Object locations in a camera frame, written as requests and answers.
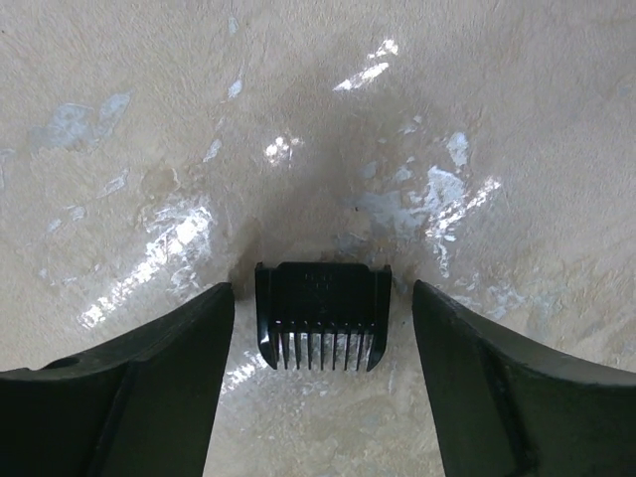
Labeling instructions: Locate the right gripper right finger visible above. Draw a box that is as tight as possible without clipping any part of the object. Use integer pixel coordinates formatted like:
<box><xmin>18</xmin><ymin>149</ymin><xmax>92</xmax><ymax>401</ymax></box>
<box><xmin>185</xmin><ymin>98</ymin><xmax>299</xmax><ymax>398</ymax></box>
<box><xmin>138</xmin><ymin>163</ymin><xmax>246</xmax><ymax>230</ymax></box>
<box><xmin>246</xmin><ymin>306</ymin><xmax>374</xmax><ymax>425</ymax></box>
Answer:
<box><xmin>412</xmin><ymin>280</ymin><xmax>635</xmax><ymax>476</ymax></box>

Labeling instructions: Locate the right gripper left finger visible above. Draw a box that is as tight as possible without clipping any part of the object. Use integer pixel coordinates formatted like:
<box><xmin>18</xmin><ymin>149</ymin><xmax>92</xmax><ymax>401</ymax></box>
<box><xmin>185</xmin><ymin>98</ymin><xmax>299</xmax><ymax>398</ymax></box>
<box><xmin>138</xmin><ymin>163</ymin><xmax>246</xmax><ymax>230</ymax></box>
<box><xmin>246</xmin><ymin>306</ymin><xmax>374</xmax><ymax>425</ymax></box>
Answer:
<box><xmin>1</xmin><ymin>283</ymin><xmax>234</xmax><ymax>476</ymax></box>

